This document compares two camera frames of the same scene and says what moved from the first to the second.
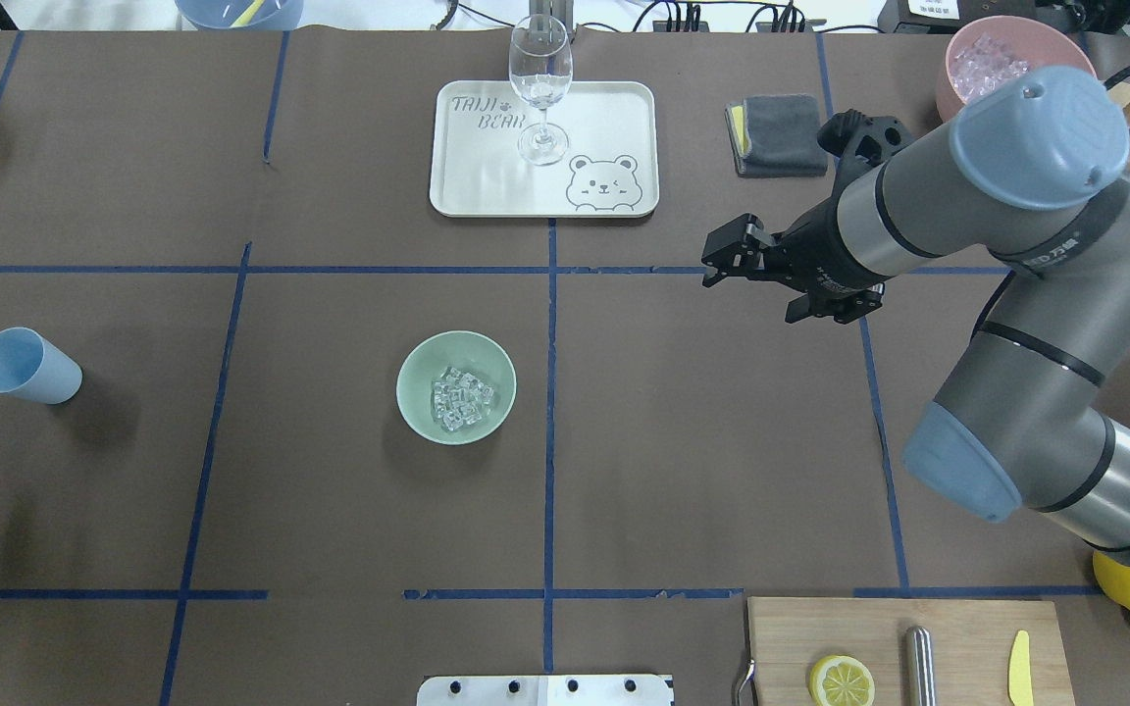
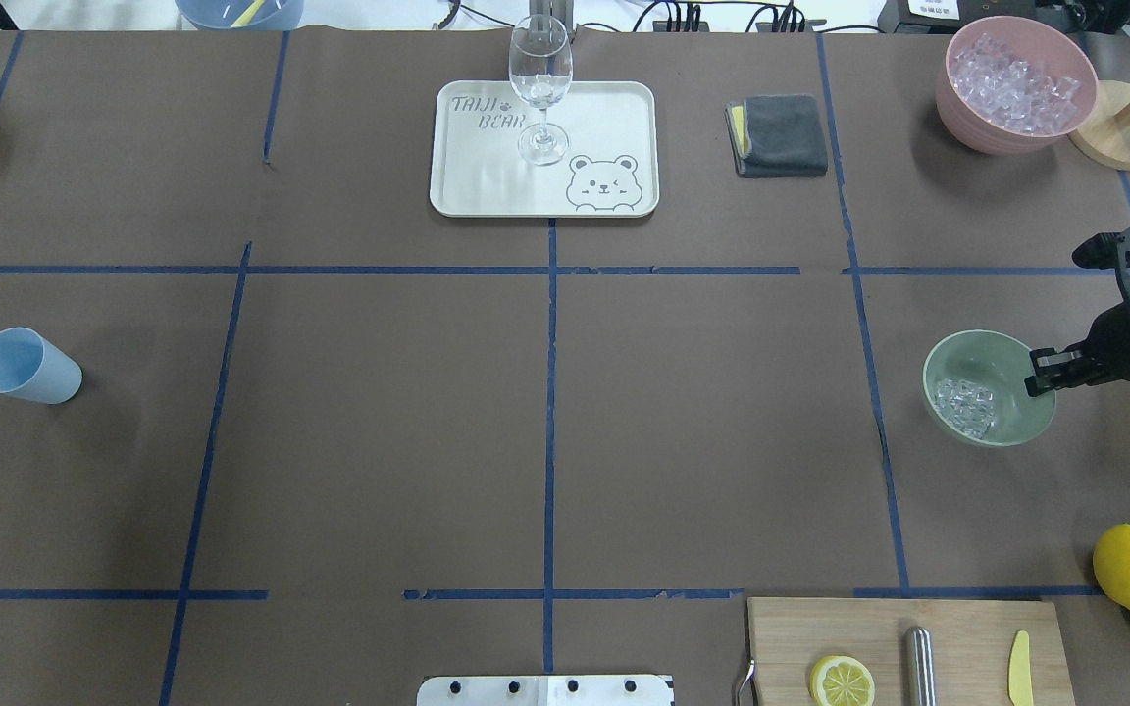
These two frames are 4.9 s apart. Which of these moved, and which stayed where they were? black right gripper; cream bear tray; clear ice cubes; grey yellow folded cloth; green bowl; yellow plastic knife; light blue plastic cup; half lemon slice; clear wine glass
Moved: black right gripper; green bowl; clear ice cubes
Stayed: half lemon slice; yellow plastic knife; cream bear tray; light blue plastic cup; clear wine glass; grey yellow folded cloth
